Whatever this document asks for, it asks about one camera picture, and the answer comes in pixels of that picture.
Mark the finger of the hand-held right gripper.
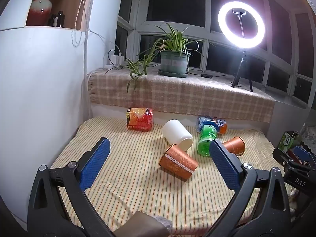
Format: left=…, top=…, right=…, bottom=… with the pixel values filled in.
left=273, top=148, right=300, bottom=169
left=293, top=145, right=316, bottom=165

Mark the beige checked cloth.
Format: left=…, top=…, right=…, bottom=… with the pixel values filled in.
left=88, top=68, right=276, bottom=124

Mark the white window frame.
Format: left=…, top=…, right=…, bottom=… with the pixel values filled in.
left=116, top=0, right=316, bottom=109

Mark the black tripod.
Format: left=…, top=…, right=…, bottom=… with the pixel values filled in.
left=231, top=50, right=253, bottom=92

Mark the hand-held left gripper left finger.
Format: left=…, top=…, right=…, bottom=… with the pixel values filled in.
left=28, top=137, right=115, bottom=237

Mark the black cable with inline switch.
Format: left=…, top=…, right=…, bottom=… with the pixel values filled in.
left=188, top=72, right=233, bottom=79

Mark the green pot saucer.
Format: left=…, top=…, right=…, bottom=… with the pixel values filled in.
left=157, top=69, right=190, bottom=78

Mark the black object on shelf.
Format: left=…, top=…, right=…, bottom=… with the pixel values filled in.
left=48, top=11, right=65, bottom=28

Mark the white cabinet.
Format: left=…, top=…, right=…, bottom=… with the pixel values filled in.
left=0, top=0, right=127, bottom=229

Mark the red and orange snack packet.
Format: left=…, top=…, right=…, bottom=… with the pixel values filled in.
left=127, top=107, right=153, bottom=131

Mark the white plastic cup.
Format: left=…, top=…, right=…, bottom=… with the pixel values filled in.
left=162, top=119, right=193, bottom=151

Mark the blue and orange drink packet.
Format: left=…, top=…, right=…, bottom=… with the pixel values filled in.
left=196, top=117, right=227, bottom=135

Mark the grey knitted cloth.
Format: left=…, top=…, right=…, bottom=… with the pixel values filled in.
left=151, top=216, right=174, bottom=235

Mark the grey-green flower pot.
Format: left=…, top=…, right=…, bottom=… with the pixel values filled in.
left=160, top=50, right=189, bottom=74

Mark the large orange patterned paper cup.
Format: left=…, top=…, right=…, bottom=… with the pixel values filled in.
left=159, top=144, right=199, bottom=181

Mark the green box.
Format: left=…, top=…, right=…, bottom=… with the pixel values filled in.
left=277, top=130, right=301, bottom=153

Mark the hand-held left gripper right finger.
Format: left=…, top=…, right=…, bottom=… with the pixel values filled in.
left=204, top=139, right=293, bottom=237

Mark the black phone clamp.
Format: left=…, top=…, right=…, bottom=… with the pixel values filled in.
left=232, top=8, right=247, bottom=45

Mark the red and white vase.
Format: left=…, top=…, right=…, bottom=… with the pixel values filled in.
left=26, top=0, right=54, bottom=26

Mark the thin white cable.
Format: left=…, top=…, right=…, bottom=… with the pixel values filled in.
left=75, top=0, right=121, bottom=119

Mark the brown cloth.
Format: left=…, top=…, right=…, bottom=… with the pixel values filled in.
left=122, top=211, right=171, bottom=237

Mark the twisted hanging cord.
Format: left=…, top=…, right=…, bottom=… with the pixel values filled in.
left=71, top=0, right=92, bottom=47

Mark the white ring light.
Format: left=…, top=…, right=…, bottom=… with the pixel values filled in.
left=217, top=1, right=266, bottom=51

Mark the white lace cloth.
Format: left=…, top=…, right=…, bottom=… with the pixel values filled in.
left=300, top=125, right=316, bottom=151

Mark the green plastic bottle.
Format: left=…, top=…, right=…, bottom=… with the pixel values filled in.
left=197, top=125, right=218, bottom=157

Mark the yellow striped sheet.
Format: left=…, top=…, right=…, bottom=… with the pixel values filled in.
left=49, top=117, right=295, bottom=235

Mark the green spider plant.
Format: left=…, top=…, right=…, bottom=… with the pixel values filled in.
left=105, top=22, right=206, bottom=94

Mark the small orange paper cup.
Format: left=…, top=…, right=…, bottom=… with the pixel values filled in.
left=222, top=136, right=245, bottom=156

